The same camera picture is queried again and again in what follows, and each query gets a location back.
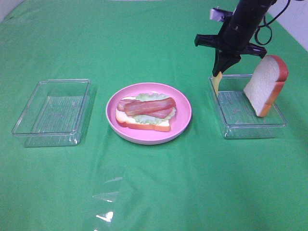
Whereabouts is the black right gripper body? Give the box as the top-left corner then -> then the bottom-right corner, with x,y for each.
194,7 -> 268,58

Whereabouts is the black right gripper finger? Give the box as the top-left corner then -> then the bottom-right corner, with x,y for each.
212,49 -> 225,77
219,56 -> 241,73

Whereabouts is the yellow cheese slice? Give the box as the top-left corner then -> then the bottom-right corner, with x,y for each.
212,71 -> 222,96

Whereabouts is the green lettuce leaf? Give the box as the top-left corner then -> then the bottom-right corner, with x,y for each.
132,93 -> 176,125

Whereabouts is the long bacon strip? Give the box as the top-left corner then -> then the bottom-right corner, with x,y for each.
123,97 -> 176,116

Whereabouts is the short bacon strip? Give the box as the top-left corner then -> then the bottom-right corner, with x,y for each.
117,97 -> 176,118

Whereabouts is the bread slice from container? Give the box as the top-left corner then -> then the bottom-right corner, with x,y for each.
115,97 -> 171,132

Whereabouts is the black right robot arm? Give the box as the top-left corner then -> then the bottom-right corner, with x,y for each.
194,0 -> 275,77

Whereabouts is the bread slice in right container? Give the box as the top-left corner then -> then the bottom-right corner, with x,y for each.
244,55 -> 288,117

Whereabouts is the clear right plastic container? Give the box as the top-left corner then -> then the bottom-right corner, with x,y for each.
208,74 -> 287,139

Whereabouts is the clear plastic container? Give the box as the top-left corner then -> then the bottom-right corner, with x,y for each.
208,74 -> 287,139
12,79 -> 94,147

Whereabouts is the pink plate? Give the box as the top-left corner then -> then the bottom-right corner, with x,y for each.
105,82 -> 192,145

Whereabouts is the green tablecloth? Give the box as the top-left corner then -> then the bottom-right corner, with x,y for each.
0,0 -> 308,231

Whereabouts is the clear left plastic container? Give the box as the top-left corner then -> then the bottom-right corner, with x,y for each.
12,79 -> 94,147

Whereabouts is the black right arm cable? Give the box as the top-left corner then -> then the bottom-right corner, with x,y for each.
254,0 -> 292,46

